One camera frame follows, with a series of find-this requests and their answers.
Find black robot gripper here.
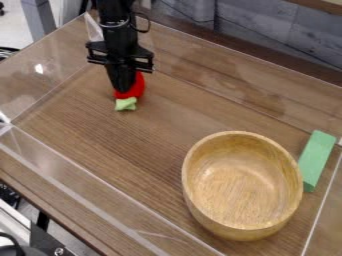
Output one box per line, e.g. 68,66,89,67
85,41,153,92

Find red plush strawberry green leaf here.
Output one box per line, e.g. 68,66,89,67
113,71,145,111

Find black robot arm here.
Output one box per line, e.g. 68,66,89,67
85,0,153,93

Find clear acrylic tray walls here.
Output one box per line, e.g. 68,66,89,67
0,20,342,256

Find wooden bowl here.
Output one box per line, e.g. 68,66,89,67
181,131,303,241

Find green rectangular block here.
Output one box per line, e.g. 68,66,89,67
297,130,336,192

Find clear acrylic corner bracket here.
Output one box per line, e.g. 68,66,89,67
84,13,104,42

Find black cable bottom left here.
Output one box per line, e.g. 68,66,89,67
0,231,28,256

